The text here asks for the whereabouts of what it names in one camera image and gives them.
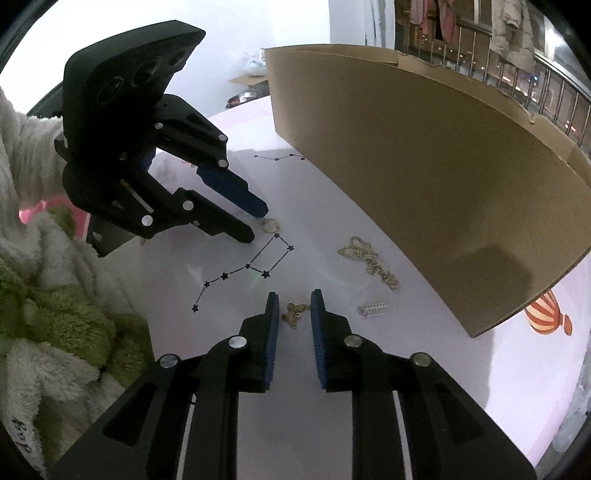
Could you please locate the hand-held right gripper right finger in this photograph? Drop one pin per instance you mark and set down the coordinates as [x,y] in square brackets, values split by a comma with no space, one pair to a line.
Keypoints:
[317,341]

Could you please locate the small silver hair clip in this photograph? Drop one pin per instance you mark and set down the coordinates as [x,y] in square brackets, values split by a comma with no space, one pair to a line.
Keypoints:
[373,309]

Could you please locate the large brown cardboard box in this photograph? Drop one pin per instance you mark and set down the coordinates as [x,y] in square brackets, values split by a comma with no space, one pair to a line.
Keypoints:
[415,161]

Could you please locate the metal balcony railing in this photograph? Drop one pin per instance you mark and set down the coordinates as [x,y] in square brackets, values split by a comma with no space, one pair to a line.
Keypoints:
[545,87]

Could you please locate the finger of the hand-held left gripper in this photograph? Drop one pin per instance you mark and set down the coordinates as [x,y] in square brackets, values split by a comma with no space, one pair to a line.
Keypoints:
[226,221]
[235,189]

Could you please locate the small open cardboard box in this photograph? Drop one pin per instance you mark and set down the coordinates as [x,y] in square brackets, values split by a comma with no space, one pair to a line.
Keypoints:
[249,81]

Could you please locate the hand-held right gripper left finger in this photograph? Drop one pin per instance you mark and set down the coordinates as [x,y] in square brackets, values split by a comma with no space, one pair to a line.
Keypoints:
[272,341]

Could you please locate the small white plastic bag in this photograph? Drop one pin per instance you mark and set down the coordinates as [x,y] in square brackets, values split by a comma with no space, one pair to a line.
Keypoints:
[255,64]

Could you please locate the gold butterfly pendant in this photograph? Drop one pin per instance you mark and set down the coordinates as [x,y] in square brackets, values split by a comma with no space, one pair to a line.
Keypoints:
[294,314]

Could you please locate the pink cloth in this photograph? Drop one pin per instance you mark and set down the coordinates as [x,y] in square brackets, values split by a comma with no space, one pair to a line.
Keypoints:
[64,217]

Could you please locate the metal bowl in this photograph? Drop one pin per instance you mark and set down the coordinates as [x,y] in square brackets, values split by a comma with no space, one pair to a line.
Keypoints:
[247,98]

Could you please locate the hanging beige jacket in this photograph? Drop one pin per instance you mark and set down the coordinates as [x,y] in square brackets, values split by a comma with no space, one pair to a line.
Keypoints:
[510,32]

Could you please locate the hanging pink clothes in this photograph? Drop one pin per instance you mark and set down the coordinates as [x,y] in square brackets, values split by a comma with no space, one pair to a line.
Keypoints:
[438,18]

